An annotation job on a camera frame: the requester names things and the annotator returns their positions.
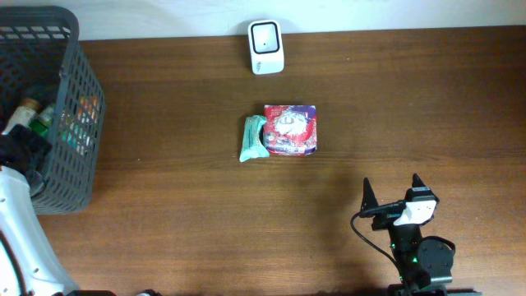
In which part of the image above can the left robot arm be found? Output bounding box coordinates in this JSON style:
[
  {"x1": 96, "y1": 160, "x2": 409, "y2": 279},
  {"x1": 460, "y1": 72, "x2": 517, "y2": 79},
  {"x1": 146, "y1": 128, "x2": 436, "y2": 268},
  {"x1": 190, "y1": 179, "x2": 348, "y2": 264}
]
[{"x1": 1, "y1": 124, "x2": 79, "y2": 295}]

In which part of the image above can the red purple snack bag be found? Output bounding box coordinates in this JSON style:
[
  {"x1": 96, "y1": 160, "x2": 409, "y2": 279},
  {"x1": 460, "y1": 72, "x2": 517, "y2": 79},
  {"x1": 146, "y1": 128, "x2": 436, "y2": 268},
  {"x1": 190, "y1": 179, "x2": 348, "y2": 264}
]
[{"x1": 263, "y1": 105, "x2": 317, "y2": 156}]

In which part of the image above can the dark grey plastic basket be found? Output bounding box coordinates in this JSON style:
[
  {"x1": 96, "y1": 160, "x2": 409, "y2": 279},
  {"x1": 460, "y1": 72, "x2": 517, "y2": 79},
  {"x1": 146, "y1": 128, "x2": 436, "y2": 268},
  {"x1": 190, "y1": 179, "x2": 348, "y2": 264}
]
[{"x1": 1, "y1": 6, "x2": 106, "y2": 215}]

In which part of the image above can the green lid jar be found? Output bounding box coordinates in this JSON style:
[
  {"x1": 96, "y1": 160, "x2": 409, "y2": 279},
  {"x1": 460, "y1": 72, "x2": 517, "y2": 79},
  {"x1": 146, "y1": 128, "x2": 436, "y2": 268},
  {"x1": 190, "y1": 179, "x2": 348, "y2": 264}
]
[{"x1": 29, "y1": 104, "x2": 55, "y2": 138}]

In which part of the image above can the mint toilet tissue pack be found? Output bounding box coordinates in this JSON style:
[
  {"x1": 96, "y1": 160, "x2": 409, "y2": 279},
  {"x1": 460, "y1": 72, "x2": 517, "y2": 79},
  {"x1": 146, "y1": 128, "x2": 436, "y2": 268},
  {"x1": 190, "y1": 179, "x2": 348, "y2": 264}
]
[{"x1": 239, "y1": 115, "x2": 270, "y2": 162}]

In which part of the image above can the white bamboo print tube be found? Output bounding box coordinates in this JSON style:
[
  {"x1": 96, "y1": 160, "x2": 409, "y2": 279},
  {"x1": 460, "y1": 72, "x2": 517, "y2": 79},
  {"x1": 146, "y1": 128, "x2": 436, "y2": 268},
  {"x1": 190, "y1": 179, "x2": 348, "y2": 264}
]
[{"x1": 2, "y1": 98, "x2": 42, "y2": 135}]

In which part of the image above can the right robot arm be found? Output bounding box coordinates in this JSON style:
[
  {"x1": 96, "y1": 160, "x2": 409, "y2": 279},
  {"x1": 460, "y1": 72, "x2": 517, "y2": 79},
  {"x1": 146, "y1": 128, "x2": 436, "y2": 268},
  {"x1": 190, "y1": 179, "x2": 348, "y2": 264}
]
[{"x1": 350, "y1": 174, "x2": 479, "y2": 296}]

